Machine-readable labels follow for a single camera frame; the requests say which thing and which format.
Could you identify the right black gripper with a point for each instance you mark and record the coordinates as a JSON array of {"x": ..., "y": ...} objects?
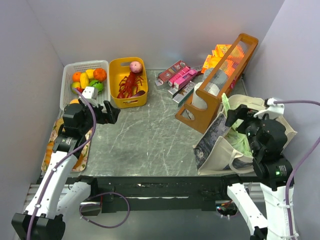
[{"x": 242, "y": 115}]

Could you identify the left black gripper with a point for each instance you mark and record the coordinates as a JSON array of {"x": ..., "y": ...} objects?
[{"x": 100, "y": 114}]

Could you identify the light green plastic bag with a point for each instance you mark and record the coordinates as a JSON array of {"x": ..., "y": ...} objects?
[{"x": 237, "y": 140}]

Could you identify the wooden snack tray box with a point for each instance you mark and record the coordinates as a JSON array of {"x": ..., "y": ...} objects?
[{"x": 202, "y": 106}]

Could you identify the beige canvas tote bag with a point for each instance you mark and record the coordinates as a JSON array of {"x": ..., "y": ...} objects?
[{"x": 222, "y": 150}]

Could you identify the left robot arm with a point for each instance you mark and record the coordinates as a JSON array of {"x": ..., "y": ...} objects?
[{"x": 46, "y": 215}]

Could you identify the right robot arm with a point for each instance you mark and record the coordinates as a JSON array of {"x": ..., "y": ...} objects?
[{"x": 266, "y": 137}]

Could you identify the red toy lobster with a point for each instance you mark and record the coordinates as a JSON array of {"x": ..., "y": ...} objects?
[{"x": 130, "y": 85}]

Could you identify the yellow toy mango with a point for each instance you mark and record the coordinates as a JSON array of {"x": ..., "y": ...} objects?
[{"x": 74, "y": 101}]

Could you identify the orange toy pumpkin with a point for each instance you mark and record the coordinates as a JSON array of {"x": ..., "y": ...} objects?
[{"x": 100, "y": 74}]

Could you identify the yellow toy corn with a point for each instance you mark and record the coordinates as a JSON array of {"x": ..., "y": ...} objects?
[{"x": 84, "y": 80}]

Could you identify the yellow plastic bin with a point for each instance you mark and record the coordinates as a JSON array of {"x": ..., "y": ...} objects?
[{"x": 121, "y": 65}]

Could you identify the white plastic fruit basket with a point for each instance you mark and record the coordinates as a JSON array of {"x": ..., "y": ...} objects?
[{"x": 67, "y": 92}]

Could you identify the pink toy onion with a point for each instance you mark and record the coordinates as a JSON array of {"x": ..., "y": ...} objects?
[{"x": 135, "y": 67}]

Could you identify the toy orange fruit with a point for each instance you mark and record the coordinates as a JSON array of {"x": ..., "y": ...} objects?
[{"x": 76, "y": 76}]

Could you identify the orange cracker boxes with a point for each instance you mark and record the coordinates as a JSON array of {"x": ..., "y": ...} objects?
[{"x": 228, "y": 66}]

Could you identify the floral bread tray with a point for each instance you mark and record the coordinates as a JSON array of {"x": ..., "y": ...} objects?
[{"x": 81, "y": 163}]

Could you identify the dark red box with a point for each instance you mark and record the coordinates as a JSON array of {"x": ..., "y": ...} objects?
[{"x": 164, "y": 76}]

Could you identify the white black box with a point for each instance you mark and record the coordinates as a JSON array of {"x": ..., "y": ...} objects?
[{"x": 180, "y": 96}]

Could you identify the pink box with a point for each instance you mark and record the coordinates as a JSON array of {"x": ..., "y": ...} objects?
[{"x": 179, "y": 82}]

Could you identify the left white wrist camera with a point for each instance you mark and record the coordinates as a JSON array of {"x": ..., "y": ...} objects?
[{"x": 90, "y": 94}]

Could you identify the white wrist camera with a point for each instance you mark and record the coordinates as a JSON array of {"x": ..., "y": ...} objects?
[
  {"x": 272, "y": 110},
  {"x": 90, "y": 94}
]

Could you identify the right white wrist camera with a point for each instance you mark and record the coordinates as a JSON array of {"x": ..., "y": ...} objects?
[{"x": 272, "y": 110}]

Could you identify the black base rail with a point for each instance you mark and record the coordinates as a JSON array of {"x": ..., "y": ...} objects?
[{"x": 150, "y": 193}]

